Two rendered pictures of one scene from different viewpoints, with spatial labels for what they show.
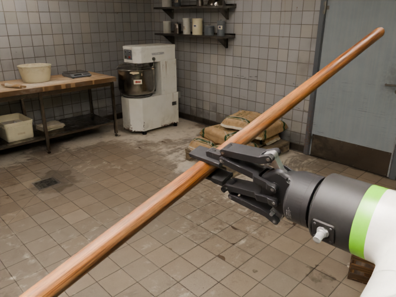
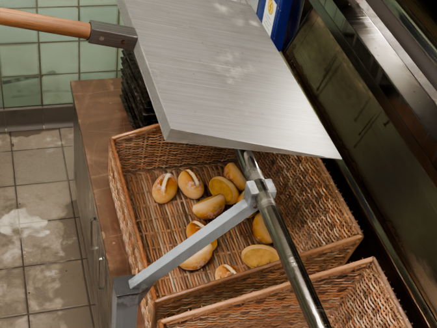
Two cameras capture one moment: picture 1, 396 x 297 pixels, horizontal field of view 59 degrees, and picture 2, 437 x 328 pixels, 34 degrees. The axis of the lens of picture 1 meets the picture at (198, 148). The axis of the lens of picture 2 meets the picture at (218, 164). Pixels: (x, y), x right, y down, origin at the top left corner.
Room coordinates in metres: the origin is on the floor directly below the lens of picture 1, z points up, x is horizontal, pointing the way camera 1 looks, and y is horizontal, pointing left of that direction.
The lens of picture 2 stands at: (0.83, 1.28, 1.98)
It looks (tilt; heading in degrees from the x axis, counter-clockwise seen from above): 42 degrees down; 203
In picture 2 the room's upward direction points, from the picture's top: 10 degrees clockwise
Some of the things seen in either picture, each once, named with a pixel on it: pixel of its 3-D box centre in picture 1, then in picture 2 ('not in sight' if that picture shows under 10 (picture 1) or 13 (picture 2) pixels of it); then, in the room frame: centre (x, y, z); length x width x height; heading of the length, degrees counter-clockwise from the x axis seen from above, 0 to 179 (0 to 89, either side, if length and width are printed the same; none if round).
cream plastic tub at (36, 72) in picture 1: (35, 72); not in sight; (4.80, 2.20, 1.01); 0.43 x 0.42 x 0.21; 135
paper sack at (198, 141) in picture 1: (213, 141); not in sight; (4.23, -0.20, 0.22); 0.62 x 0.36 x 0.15; 140
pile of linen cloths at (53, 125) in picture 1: (50, 125); not in sight; (4.78, 2.10, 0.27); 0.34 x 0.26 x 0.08; 141
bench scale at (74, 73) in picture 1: (76, 73); not in sight; (5.18, 1.78, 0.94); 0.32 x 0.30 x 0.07; 45
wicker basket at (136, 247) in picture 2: not in sight; (221, 202); (-0.33, 0.82, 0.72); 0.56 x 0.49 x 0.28; 46
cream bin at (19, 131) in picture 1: (13, 126); not in sight; (4.44, 2.45, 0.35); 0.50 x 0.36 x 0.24; 46
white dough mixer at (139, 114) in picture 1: (145, 88); not in sight; (5.50, 0.82, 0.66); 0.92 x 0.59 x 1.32; 135
